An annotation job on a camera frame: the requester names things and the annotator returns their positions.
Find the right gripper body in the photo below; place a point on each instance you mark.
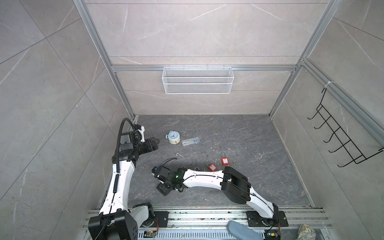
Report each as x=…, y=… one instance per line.
x=164, y=188

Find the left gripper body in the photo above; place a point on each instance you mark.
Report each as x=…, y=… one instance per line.
x=144, y=147

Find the red padlock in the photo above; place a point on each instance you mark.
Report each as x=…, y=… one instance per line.
x=225, y=160
x=211, y=166

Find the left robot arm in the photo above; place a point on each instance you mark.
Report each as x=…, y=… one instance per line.
x=115, y=220

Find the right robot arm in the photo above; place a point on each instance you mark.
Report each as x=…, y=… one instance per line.
x=232, y=183

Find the blue slipper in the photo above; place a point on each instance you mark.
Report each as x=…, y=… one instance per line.
x=242, y=232

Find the patterned shoe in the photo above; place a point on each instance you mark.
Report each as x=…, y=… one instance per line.
x=306, y=232

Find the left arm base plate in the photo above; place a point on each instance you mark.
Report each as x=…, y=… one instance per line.
x=157, y=218

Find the white wire basket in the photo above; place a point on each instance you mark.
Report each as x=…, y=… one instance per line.
x=197, y=80

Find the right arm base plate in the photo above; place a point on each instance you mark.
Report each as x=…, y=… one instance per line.
x=255, y=220

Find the aluminium rail front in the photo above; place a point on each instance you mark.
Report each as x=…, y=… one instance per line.
x=189, y=218

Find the black wire hook rack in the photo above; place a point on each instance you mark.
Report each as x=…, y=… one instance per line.
x=337, y=132

